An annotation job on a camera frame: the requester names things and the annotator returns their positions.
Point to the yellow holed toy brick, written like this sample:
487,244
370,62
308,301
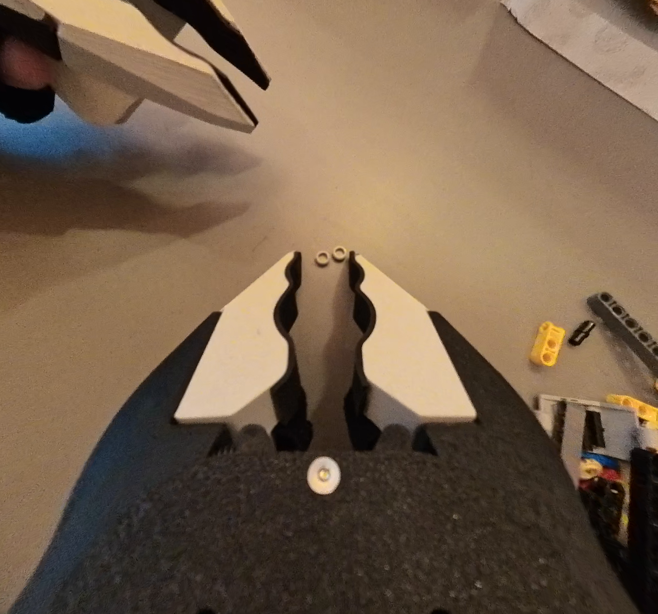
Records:
547,344

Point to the black toy pin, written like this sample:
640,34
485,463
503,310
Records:
581,332

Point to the grey desk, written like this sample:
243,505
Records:
411,161

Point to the white instruction booklet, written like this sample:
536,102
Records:
581,22

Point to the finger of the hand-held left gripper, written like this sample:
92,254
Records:
128,64
205,2

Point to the pile of toy bricks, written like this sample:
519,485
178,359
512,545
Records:
606,429

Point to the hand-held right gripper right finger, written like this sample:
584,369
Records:
416,367

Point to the long dark grey beam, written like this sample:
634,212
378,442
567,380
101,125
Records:
627,326

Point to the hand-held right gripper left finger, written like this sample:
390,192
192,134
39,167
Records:
231,367

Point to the person's left hand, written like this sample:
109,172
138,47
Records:
25,64

